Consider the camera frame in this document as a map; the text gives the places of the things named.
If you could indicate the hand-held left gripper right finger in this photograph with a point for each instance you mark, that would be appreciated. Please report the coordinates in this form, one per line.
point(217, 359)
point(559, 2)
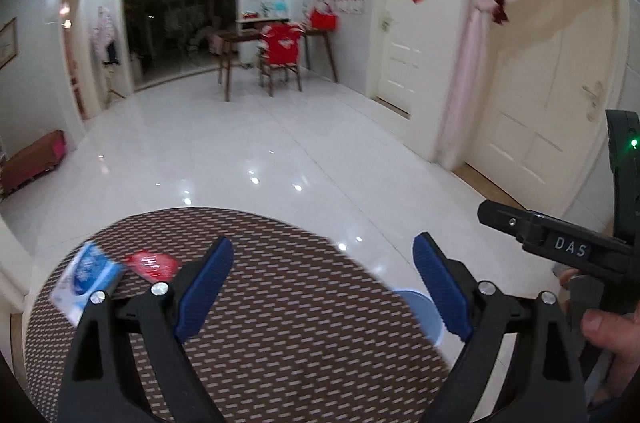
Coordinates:
point(440, 288)

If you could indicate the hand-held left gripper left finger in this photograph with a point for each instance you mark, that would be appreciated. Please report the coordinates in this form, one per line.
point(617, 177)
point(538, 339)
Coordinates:
point(205, 293)

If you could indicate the light blue plastic bin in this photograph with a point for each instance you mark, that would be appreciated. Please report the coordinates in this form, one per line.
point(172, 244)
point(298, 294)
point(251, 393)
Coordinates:
point(422, 313)

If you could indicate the red packet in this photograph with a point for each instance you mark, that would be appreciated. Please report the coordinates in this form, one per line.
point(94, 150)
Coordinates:
point(150, 265)

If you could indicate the blue and white packet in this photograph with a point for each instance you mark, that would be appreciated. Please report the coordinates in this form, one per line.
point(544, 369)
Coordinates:
point(87, 278)

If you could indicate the person's right hand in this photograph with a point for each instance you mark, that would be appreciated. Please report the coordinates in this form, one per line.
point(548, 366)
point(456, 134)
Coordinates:
point(622, 343)

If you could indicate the round brown woven table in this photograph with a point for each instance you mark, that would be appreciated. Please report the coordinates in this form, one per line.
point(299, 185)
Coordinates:
point(300, 328)

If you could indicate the wide white panel door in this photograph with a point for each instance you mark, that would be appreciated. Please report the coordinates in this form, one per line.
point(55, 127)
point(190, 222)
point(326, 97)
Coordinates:
point(540, 103)

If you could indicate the pink lace curtain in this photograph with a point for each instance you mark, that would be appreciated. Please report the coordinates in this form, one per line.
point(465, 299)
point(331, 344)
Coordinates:
point(465, 68)

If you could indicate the red curtain tieback bow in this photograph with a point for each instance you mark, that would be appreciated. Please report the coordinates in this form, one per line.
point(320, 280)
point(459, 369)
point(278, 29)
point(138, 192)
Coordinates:
point(501, 10)

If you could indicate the narrow white panel door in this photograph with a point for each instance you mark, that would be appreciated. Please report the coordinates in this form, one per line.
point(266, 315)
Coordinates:
point(400, 58)

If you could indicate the wooden chair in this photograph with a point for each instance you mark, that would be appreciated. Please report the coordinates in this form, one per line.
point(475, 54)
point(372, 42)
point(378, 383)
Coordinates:
point(272, 73)

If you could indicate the wooden clothes rack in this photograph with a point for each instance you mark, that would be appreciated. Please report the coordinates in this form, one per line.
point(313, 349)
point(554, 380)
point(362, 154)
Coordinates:
point(111, 78)

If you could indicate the dark wooden table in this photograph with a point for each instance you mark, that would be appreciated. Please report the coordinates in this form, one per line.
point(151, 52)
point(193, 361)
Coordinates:
point(230, 37)

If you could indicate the red shirt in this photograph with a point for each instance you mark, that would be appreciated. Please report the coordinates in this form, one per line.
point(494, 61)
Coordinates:
point(282, 45)

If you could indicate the dark sliding glass door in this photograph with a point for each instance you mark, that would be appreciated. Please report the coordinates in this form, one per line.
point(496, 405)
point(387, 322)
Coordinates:
point(175, 23)

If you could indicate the pink hanging garment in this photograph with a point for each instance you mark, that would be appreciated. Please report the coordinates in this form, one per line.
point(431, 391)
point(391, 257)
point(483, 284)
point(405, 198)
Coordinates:
point(102, 33)

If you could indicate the red bag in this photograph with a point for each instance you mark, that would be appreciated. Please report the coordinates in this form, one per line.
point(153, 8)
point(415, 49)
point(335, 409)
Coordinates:
point(324, 19)

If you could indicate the teal container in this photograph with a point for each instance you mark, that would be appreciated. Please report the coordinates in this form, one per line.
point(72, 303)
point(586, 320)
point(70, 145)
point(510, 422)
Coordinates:
point(281, 7)

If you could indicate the wood-framed wall painting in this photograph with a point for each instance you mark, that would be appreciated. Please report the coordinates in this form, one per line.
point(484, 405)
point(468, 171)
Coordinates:
point(7, 43)

